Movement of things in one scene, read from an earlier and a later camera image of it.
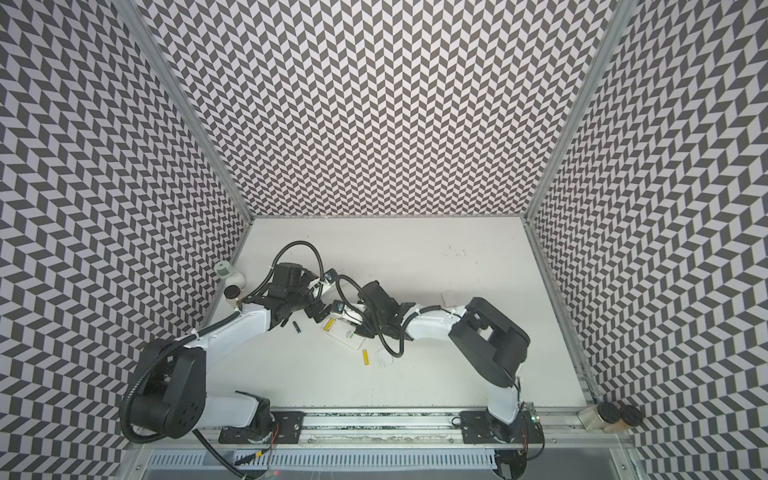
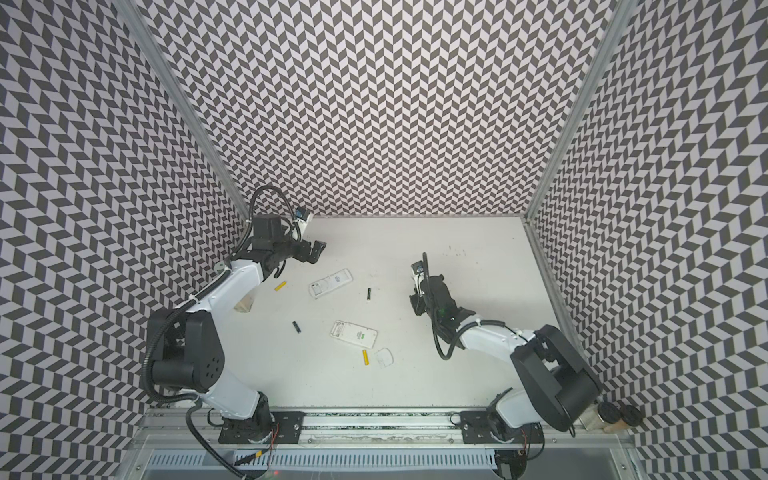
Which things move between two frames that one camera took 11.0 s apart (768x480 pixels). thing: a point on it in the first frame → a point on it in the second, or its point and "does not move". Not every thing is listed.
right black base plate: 479,427 does not move
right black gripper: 358,315 → 420,295
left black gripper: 314,312 → 303,255
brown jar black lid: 629,416 does not move
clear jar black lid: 598,415 does not move
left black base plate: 283,428 does not move
